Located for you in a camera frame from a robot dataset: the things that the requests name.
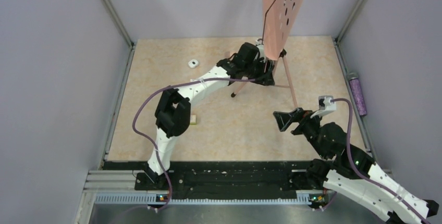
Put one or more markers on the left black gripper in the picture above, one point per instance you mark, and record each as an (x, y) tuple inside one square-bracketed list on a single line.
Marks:
[(263, 78)]

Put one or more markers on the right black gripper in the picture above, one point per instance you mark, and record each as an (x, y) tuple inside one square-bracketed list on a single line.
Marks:
[(284, 119)]

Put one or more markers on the white earbud charging case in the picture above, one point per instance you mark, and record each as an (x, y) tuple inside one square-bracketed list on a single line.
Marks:
[(193, 63)]

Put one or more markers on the pink music stand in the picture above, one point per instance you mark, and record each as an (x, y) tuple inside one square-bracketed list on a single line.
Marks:
[(278, 19)]

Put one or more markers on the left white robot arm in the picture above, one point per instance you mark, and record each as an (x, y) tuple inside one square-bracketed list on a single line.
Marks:
[(172, 116)]

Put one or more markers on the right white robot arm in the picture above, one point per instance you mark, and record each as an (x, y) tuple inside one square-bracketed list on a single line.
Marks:
[(353, 173)]

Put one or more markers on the purple and wood blocks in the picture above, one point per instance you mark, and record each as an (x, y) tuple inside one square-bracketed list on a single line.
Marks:
[(193, 120)]

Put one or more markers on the purple glitter bottle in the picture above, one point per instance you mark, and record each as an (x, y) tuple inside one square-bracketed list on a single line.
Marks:
[(356, 90)]

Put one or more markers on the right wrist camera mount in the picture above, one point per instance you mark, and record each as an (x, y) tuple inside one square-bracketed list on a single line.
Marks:
[(326, 105)]

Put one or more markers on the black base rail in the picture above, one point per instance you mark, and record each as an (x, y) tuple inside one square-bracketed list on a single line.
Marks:
[(250, 181)]

